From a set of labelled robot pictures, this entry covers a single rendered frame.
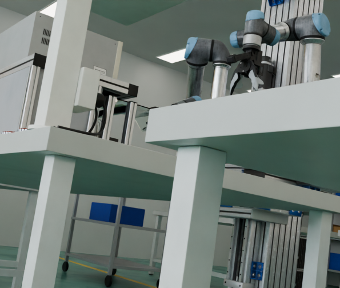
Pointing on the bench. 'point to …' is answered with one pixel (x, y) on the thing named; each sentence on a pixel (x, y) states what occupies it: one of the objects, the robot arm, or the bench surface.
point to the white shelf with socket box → (93, 79)
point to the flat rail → (115, 111)
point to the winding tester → (30, 28)
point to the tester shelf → (125, 88)
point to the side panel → (30, 103)
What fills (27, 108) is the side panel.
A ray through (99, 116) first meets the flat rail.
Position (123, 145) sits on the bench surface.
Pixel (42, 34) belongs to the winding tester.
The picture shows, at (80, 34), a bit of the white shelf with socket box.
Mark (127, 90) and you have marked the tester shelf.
